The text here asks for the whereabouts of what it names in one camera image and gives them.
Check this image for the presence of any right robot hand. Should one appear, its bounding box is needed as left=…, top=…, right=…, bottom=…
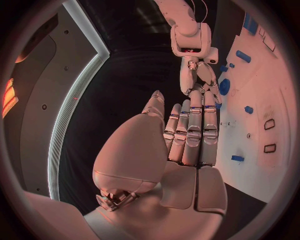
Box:
left=178, top=55, right=223, bottom=106

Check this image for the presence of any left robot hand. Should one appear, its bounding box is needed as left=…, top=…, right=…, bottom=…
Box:
left=82, top=89, right=229, bottom=240

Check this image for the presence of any white task board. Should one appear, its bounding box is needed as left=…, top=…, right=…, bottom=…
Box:
left=213, top=11, right=295, bottom=204

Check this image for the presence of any blue gear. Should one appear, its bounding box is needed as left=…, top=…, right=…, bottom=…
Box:
left=218, top=78, right=232, bottom=96

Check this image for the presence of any blue long cylinder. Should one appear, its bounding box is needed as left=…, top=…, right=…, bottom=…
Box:
left=235, top=49, right=252, bottom=64

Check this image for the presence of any blue block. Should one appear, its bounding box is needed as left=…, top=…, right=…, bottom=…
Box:
left=242, top=12, right=259, bottom=36

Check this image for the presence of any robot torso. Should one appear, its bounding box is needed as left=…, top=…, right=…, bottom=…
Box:
left=1, top=0, right=111, bottom=202

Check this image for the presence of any white cable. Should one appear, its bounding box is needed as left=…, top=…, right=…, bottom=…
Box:
left=190, top=0, right=209, bottom=24

